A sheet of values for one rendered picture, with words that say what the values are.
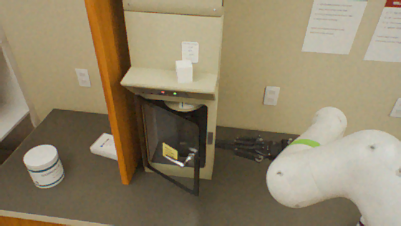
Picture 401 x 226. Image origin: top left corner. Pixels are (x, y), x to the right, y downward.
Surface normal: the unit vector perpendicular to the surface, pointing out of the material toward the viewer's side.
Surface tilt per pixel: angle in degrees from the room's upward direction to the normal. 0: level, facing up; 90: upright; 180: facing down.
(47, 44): 90
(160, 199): 0
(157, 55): 90
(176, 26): 90
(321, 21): 90
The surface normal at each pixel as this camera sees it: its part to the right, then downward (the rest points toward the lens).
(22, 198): 0.00, -0.79
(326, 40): -0.15, 0.60
